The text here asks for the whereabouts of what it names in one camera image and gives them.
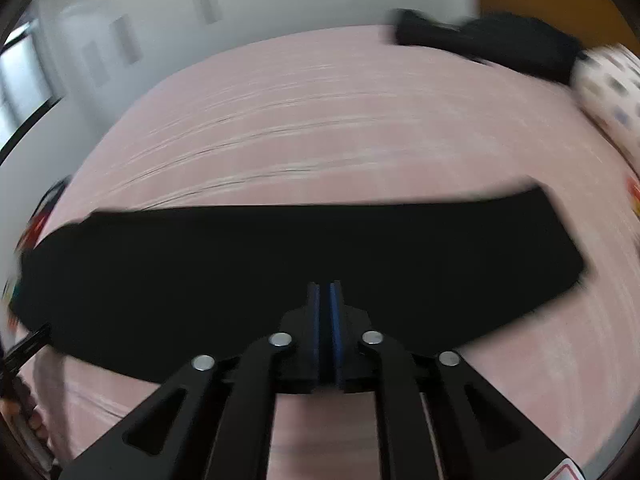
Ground pile of black clothes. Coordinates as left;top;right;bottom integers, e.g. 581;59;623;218
387;8;581;86

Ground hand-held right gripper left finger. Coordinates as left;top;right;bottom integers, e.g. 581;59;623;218
59;282;326;480

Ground row of colourful gift boxes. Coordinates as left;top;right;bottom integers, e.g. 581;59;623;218
0;180;71;331

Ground person's left hand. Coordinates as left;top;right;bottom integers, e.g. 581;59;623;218
0;396;48;436

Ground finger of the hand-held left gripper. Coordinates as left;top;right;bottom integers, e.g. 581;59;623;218
0;324;53;376

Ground black pants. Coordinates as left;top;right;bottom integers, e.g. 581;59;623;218
9;182;586;386

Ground pink plaid bed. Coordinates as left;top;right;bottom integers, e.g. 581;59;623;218
30;25;640;480

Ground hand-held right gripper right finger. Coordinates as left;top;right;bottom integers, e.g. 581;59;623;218
327;282;586;480

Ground black framed window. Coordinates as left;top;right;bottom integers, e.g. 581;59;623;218
0;15;61;161

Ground heart print rolled blanket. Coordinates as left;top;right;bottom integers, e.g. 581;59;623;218
570;42;640;161

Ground white wardrobe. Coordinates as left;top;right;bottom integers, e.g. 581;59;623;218
30;0;481;126

